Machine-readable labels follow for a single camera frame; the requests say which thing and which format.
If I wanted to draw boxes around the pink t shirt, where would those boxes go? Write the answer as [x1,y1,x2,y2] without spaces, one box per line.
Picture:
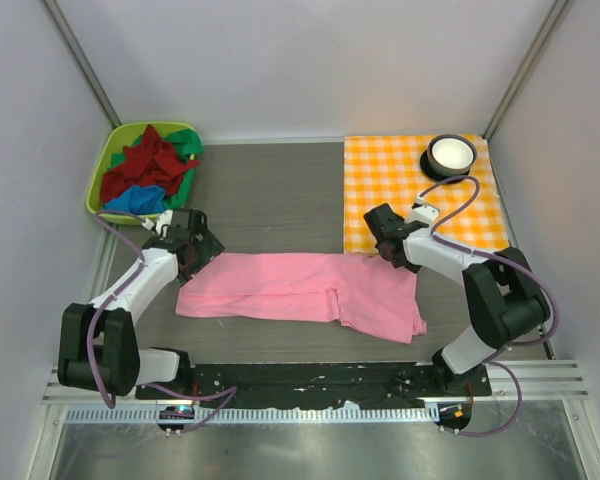
[175,253,427,344]

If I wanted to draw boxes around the lime green plastic basket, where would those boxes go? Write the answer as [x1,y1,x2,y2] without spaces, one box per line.
[85,121,201,229]

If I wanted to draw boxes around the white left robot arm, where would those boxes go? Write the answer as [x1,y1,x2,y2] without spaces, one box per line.
[57,208,224,408]

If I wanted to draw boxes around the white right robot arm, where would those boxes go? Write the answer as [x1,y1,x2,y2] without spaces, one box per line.
[364,203,551,390]

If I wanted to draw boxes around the blue t shirt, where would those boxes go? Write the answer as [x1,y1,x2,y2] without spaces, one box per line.
[104,185,166,215]

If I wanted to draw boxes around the dark red t shirt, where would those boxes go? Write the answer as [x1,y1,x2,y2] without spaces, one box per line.
[98,124,201,206]

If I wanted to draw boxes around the green t shirt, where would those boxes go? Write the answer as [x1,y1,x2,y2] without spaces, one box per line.
[110,128,205,209]

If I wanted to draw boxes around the white bowl with dark rim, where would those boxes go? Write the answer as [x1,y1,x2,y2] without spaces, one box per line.
[419,134,478,182]

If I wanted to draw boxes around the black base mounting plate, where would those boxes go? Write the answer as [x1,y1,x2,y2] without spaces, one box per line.
[136,362,492,410]

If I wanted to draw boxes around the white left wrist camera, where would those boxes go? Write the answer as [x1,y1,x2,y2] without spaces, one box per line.
[141,210,174,236]

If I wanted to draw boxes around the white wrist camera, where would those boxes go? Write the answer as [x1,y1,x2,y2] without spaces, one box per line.
[141,210,174,236]
[405,198,440,227]

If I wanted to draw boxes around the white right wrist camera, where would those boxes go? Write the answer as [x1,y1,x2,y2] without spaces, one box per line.
[405,198,440,227]

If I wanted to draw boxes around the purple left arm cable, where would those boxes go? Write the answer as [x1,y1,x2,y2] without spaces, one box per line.
[87,209,239,434]

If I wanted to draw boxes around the white slotted cable duct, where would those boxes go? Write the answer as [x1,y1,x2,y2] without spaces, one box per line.
[64,402,439,425]

